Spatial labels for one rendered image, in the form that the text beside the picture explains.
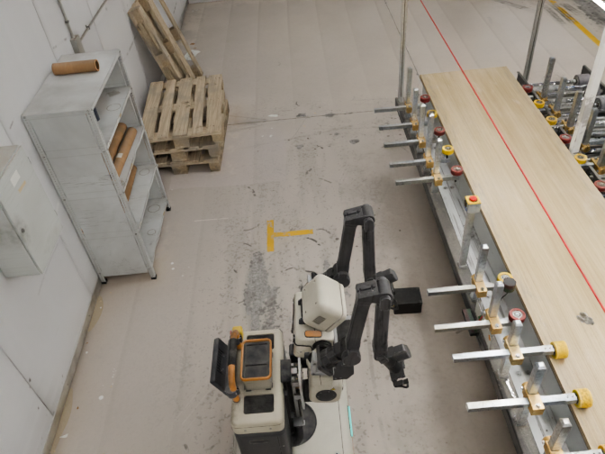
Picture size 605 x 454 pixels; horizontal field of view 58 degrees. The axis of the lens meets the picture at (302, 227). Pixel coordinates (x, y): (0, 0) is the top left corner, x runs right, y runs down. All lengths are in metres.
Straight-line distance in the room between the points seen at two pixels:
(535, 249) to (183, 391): 2.38
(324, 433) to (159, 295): 1.87
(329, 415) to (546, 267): 1.46
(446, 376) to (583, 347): 1.11
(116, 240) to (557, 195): 3.10
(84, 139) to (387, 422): 2.62
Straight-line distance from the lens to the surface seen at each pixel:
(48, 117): 3.79
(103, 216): 4.19
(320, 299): 2.30
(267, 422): 2.69
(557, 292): 3.14
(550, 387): 3.00
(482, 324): 2.95
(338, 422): 3.24
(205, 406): 3.74
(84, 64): 4.15
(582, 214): 3.64
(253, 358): 2.75
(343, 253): 2.46
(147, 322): 4.29
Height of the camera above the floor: 3.14
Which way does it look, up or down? 42 degrees down
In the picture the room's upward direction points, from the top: 6 degrees counter-clockwise
